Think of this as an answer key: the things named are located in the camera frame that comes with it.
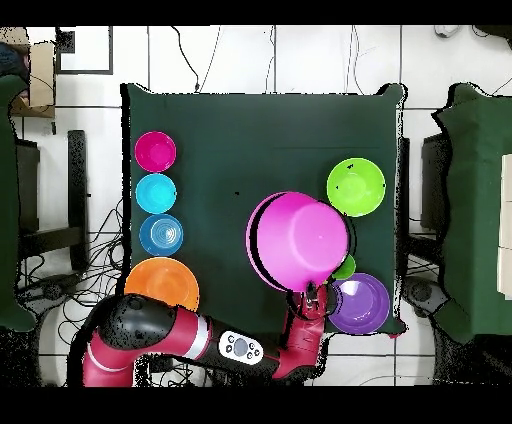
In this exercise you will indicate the orange bowl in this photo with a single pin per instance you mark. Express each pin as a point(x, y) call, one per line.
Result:
point(164, 280)

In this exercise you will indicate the green bowl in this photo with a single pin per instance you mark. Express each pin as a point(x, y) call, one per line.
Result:
point(356, 188)

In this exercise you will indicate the dark grey pedestal leg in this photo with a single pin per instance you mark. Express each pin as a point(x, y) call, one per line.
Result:
point(422, 292)
point(52, 290)

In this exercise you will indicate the cardboard box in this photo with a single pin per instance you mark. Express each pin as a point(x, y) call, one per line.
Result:
point(42, 80)

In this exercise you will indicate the turquoise bowl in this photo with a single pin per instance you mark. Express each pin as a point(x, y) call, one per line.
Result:
point(156, 193)

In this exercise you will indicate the pink bowl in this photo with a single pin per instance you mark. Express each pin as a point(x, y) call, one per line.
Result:
point(300, 240)

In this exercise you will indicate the translucent blue bowl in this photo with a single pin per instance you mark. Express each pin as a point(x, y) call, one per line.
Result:
point(161, 234)

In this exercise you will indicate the dark green table cloth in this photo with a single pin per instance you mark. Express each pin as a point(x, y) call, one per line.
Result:
point(476, 200)
point(8, 200)
point(220, 132)

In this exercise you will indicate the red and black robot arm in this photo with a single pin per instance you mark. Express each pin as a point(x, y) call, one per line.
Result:
point(160, 340)

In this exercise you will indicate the dark green cup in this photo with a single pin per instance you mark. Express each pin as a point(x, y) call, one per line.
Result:
point(347, 268)

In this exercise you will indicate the purple bowl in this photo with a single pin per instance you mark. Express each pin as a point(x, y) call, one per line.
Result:
point(360, 306)

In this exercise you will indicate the black stand frame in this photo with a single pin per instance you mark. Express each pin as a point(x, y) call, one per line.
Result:
point(432, 180)
point(78, 180)

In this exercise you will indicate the red bowl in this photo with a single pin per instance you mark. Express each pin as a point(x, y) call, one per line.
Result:
point(155, 152)

